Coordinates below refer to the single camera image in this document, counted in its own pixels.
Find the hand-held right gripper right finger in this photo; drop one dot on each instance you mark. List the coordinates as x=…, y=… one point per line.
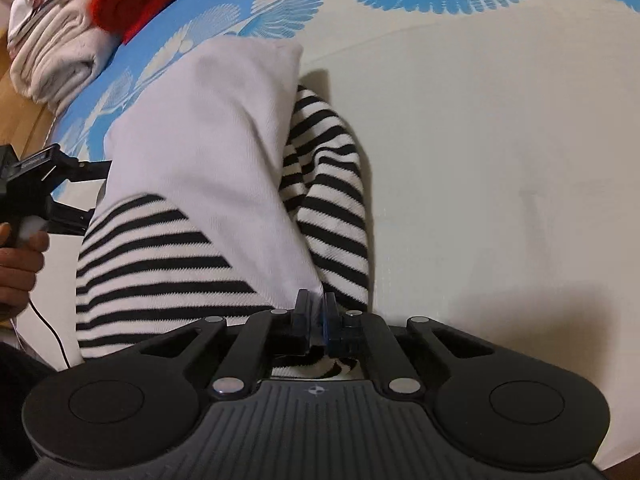
x=328, y=322

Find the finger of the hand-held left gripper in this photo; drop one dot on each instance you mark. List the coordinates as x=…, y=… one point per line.
x=70, y=216
x=90, y=169

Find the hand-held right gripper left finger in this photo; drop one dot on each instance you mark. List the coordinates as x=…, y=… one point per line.
x=306, y=317

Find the black white striped hoodie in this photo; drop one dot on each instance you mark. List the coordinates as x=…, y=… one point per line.
x=225, y=160

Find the person's left hand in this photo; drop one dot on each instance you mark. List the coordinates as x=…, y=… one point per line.
x=17, y=270

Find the white folded fleece blanket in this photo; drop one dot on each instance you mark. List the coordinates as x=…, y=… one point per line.
x=55, y=25
x=65, y=80

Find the blue white printed bed mat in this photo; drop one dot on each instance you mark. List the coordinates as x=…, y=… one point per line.
x=475, y=160

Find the wooden bed frame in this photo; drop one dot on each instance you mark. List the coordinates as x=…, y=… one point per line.
x=25, y=120

